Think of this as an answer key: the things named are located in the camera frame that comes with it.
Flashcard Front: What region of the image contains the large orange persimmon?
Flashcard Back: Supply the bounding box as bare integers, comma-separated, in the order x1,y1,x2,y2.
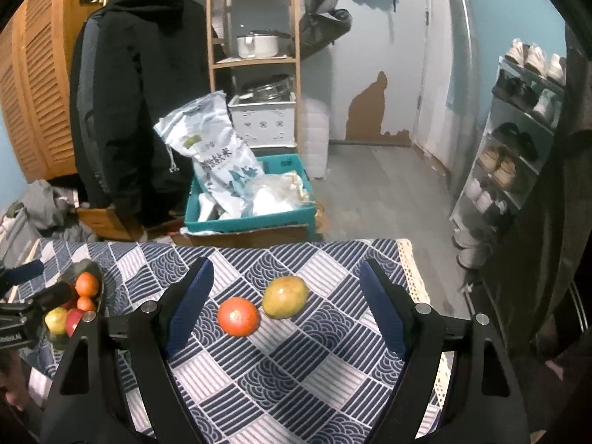
217,297,261,337

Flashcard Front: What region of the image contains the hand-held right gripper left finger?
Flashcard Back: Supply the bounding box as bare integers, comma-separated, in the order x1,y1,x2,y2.
41,256,216,444

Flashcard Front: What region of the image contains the green glass plate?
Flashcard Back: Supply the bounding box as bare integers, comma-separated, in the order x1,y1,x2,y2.
46,261,106,350

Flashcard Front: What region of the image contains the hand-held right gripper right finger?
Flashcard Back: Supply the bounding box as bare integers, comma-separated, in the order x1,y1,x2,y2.
360,259,530,444

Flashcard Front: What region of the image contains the red apple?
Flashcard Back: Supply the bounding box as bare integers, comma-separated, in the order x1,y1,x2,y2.
65,308,86,337

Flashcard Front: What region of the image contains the blue white patterned tablecloth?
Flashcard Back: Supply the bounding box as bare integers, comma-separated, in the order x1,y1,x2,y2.
18,238,445,444

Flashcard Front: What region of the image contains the teal plastic crate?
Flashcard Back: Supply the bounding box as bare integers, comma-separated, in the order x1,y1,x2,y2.
184,154,317,234

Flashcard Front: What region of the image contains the steel pot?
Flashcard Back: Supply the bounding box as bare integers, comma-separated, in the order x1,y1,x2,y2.
243,75,294,101

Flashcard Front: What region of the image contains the orange tangerine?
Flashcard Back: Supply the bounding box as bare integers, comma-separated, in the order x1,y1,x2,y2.
75,272,101,297

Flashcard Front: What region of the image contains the dark hanging bag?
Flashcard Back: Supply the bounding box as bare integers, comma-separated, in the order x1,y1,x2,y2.
298,0,353,58

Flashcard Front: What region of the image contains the grey jacket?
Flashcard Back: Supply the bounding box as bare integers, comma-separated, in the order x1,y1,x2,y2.
74,14,112,195

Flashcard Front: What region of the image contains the grey cloth pile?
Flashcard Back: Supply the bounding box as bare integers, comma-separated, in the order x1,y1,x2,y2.
9,180,93,241

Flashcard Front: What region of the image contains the white cooking pot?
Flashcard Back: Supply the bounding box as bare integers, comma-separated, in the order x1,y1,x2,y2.
237,31,280,59

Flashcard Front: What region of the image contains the white rice bag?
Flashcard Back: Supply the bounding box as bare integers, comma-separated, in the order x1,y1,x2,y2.
154,91,265,218

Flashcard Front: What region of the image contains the brown wooden box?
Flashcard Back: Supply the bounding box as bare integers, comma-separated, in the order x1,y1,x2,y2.
76,206,153,241

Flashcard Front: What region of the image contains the cardboard box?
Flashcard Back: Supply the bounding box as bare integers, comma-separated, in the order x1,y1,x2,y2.
173,224,320,247

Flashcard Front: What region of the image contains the white plastic pack stack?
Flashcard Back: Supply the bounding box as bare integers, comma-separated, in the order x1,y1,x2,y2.
300,99,330,180

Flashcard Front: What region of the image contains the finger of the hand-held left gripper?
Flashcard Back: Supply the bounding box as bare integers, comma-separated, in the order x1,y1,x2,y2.
0,261,46,284
25,282,78,317

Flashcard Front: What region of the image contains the yellow green mango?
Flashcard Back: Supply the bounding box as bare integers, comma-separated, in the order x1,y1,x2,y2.
263,276,310,320

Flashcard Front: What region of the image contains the grey shoe rack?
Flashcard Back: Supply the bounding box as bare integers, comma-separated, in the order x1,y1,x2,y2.
451,55,567,250

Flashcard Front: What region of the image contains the wooden shelf rack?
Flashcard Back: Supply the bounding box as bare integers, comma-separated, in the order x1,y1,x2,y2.
206,0,303,149

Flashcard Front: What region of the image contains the black jacket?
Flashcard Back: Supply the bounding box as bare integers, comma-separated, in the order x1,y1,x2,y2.
69,0,211,225

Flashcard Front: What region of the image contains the yellow green fruit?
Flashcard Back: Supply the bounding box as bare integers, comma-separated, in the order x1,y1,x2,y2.
44,307,70,335

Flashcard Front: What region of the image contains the white door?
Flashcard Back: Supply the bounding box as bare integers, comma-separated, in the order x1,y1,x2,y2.
414,0,463,167

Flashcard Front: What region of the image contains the shoe rack with shoes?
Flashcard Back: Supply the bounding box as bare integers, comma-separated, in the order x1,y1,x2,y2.
453,39,567,269

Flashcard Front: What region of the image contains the white storage basket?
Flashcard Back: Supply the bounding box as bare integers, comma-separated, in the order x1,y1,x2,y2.
228,92,297,149

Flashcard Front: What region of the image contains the wooden louvered cabinet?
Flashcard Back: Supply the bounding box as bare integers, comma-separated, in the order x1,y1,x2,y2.
0,0,100,183

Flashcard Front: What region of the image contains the clear plastic bag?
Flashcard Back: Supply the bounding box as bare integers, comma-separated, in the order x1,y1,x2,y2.
243,172,315,217

